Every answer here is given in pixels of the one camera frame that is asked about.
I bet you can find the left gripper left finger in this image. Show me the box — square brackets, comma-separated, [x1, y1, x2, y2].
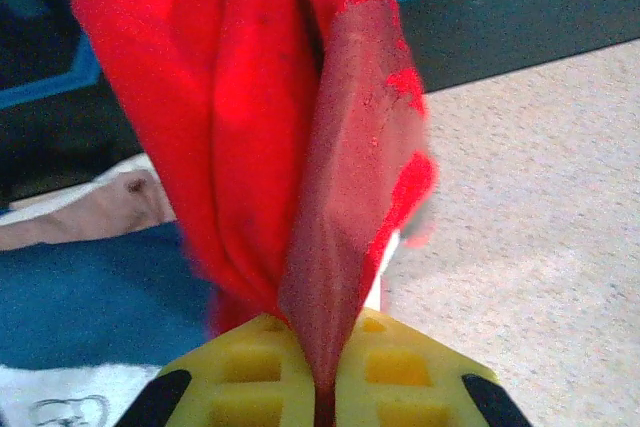
[117, 313, 321, 427]

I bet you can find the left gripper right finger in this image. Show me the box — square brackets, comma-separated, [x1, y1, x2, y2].
[332, 307, 532, 427]

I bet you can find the red t-shirt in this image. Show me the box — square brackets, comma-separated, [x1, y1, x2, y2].
[69, 0, 442, 427]

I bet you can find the navy t-shirt with white print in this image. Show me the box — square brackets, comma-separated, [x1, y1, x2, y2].
[0, 220, 219, 427]

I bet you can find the beige t-shirt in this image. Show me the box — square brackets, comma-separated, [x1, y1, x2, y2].
[0, 166, 179, 254]

